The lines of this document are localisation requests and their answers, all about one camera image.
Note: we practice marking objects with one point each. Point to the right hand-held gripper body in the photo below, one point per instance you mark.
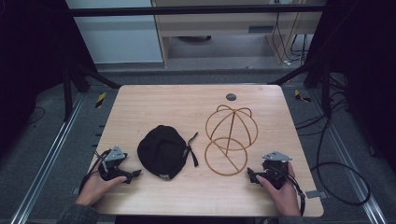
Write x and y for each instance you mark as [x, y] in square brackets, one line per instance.
[275, 168]

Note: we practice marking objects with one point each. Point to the grey metal bracket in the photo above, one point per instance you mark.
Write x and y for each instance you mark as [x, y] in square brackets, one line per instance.
[316, 194]

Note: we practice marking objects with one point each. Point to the wooden desk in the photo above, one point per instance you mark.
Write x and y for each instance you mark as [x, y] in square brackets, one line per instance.
[214, 26]

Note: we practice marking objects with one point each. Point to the black curtain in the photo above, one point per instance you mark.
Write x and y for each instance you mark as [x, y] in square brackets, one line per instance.
[31, 62]
[364, 68]

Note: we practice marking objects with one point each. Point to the person's right hand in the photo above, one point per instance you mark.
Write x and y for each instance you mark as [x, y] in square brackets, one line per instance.
[285, 199]

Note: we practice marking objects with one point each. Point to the metal floor rail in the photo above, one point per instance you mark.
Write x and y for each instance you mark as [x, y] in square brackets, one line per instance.
[46, 158]
[351, 165]

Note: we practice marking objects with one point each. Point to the grey table grommet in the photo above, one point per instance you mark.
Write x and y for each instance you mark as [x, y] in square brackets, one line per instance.
[231, 96]

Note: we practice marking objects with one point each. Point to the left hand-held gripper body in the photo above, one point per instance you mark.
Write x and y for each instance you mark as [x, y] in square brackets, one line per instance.
[112, 157]

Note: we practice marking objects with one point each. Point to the white cabinet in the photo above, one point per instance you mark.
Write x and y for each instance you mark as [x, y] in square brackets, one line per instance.
[115, 37]

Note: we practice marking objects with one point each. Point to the yellow black tape strip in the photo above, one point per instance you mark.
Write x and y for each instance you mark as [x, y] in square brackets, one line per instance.
[301, 96]
[100, 100]

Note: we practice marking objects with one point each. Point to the black cap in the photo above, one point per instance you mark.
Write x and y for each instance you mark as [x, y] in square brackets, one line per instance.
[162, 152]

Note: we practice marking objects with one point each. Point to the person's left hand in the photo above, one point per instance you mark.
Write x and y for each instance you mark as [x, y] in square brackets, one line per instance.
[93, 188]

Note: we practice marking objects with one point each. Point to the black metal frame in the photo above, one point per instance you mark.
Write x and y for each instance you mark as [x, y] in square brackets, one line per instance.
[193, 11]

